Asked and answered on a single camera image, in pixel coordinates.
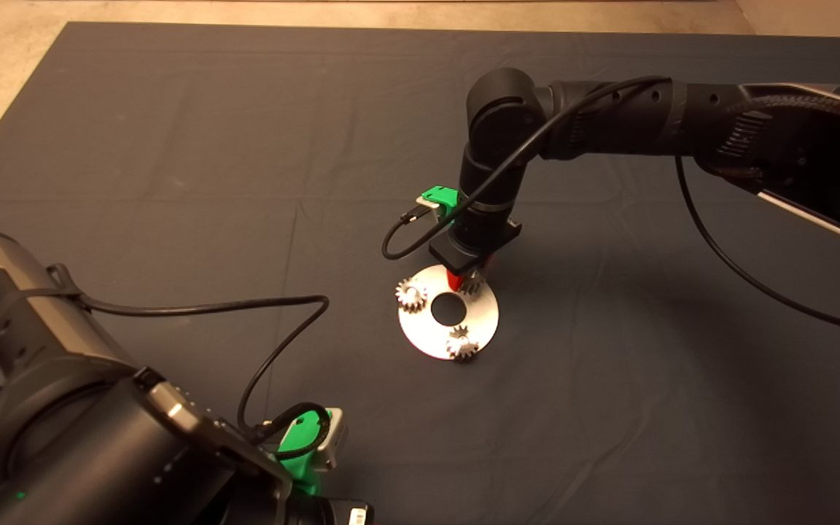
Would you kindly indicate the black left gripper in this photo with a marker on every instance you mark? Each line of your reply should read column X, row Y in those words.
column 332, row 514

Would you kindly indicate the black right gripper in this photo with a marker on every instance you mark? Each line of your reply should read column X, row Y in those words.
column 475, row 237

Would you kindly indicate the small steel planetary gear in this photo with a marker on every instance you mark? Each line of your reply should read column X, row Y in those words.
column 410, row 295
column 462, row 344
column 473, row 284

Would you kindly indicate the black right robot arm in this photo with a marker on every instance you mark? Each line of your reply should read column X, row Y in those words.
column 609, row 117

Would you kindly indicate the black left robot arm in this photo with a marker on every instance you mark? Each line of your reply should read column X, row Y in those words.
column 63, row 445

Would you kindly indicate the round metal carrier plate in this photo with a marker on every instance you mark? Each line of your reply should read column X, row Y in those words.
column 485, row 321

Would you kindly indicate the dark grey table cloth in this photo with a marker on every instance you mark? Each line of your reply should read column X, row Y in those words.
column 172, row 109

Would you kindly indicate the green left camera mount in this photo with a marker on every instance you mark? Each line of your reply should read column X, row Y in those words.
column 300, row 445

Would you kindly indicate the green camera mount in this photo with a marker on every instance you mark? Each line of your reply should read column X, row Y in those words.
column 300, row 445
column 440, row 195

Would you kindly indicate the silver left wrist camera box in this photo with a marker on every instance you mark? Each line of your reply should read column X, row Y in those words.
column 334, row 436

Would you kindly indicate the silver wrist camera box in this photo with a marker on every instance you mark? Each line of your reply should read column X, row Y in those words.
column 427, row 202
column 334, row 436

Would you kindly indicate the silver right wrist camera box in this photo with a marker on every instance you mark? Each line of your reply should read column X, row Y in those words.
column 427, row 202

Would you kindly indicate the green right camera mount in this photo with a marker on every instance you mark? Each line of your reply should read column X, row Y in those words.
column 440, row 195

